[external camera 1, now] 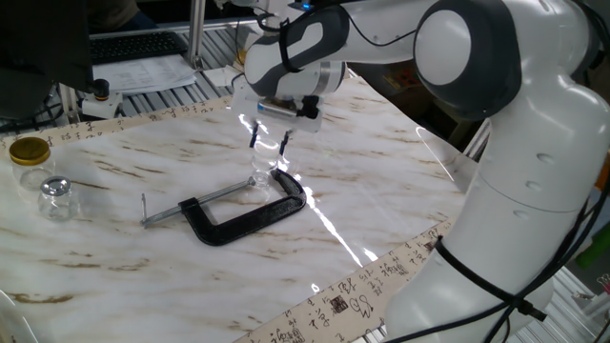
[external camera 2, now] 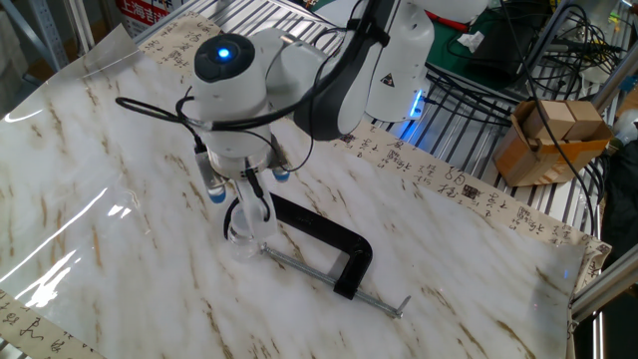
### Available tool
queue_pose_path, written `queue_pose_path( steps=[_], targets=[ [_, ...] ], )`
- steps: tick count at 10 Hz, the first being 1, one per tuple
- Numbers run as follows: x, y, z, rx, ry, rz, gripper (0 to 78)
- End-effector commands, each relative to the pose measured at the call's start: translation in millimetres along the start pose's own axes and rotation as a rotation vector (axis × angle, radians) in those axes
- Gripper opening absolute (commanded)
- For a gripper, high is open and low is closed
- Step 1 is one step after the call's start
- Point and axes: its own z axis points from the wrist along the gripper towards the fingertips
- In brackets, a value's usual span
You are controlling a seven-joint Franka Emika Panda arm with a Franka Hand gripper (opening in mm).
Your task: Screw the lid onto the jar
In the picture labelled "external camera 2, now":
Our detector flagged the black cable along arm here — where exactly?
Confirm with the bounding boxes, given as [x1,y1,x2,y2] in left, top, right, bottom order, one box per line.
[115,0,393,240]

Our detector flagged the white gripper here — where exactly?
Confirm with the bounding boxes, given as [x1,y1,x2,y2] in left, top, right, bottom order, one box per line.
[233,174,279,244]

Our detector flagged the black device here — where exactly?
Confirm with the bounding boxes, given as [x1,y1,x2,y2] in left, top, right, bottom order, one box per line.
[468,19,542,90]

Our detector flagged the aluminium profile post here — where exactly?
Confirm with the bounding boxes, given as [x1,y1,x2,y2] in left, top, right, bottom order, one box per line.
[590,52,638,115]
[64,0,97,56]

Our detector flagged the tangled black cables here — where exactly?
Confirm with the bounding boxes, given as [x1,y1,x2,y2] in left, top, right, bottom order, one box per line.
[426,0,629,235]

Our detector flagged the red and white printed box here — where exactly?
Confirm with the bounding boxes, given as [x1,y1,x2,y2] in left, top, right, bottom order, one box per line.
[115,0,174,39]

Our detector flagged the aluminium frame rail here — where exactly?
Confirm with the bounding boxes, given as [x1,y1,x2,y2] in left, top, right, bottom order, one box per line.
[570,256,638,324]

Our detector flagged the brown cardboard box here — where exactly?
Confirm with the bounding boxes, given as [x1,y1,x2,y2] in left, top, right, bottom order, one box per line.
[491,99,614,188]

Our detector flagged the red tool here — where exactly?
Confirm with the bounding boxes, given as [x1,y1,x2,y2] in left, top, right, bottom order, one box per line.
[432,13,471,34]

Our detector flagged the beige calligraphy print cloth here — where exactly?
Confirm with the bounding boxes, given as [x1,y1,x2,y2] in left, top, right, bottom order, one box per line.
[0,10,613,359]

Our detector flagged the black bag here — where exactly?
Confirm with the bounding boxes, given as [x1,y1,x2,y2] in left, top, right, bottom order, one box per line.
[600,139,638,260]

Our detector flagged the crumpled white paper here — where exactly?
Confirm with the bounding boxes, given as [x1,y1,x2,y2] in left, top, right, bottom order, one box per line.
[456,30,486,54]

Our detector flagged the grey metal shelf frame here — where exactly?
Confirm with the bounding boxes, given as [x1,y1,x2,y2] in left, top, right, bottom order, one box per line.
[0,0,71,74]

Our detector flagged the green mat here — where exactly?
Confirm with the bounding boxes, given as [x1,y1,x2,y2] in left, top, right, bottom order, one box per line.
[429,7,532,94]

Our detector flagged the black C-clamp with steel screw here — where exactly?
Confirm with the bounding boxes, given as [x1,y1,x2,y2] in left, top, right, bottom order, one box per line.
[222,191,413,320]

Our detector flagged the white round object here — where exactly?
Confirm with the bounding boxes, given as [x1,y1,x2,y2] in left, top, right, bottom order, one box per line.
[611,108,638,147]

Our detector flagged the small clear glass jar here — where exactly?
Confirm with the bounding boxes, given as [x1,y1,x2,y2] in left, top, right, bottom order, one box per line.
[226,206,268,263]

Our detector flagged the glossy marble pattern sheet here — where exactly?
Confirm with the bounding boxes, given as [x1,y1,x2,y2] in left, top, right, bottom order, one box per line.
[0,23,587,359]

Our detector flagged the silver bracket with blue tips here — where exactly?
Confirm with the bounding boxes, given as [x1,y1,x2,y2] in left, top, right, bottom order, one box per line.
[193,149,291,204]

